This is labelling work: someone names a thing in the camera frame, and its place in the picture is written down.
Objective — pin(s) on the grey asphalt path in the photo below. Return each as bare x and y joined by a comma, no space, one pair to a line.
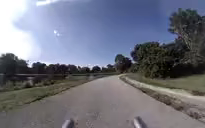
105,100

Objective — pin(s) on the distant row of trees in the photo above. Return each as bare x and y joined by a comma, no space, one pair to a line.
40,67

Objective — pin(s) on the grass slope by trees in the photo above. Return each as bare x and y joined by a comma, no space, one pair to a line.
190,81

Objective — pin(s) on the lone dark green tree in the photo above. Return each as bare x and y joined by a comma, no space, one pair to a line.
122,62

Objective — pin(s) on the waterside reeds and bushes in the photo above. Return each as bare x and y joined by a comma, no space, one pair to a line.
30,82

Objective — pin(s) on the robot's own part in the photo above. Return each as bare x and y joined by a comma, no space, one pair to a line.
67,124
137,122

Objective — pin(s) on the grass verge by water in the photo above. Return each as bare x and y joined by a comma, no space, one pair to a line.
26,95

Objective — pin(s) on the pale gravel strip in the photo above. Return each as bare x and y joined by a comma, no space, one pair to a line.
176,98

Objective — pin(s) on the dense wood of trees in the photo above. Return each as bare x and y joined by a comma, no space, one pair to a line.
176,56

